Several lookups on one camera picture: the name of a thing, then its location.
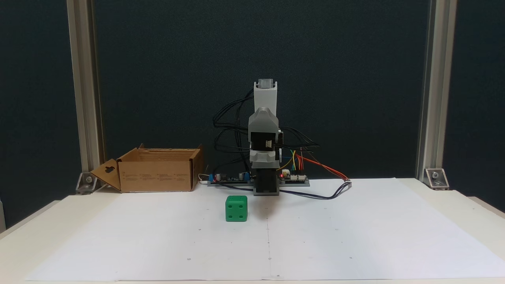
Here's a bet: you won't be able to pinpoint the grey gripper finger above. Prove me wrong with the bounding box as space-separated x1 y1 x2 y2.
249 107 264 132
264 107 279 132

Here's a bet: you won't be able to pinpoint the green die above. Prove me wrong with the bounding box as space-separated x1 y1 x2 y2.
225 195 248 222

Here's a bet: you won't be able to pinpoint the blue circuit board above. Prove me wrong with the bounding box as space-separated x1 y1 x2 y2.
208 172 255 187

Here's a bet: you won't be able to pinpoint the open cardboard box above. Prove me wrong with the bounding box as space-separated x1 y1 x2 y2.
90 144 204 193

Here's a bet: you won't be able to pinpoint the white paper sheet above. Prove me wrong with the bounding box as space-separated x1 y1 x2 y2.
26 177 505 281

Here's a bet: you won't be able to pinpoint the black motor cable bundle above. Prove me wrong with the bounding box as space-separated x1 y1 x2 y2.
212 89 255 188
278 127 320 153

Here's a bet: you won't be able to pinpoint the circuit board with jumper wires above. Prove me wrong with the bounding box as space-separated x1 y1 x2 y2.
279 170 310 187

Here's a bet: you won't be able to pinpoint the orange and red wires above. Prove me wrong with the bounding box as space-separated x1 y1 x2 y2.
296 148 350 182

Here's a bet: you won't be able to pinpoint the black cable with white connector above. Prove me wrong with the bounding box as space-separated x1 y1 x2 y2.
276 180 353 200

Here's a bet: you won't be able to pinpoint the aluminium profile post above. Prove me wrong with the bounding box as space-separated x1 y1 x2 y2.
66 0 105 175
415 0 458 180

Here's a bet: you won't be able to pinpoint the metal corner bracket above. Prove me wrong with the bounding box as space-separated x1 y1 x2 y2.
425 168 449 190
76 172 98 194

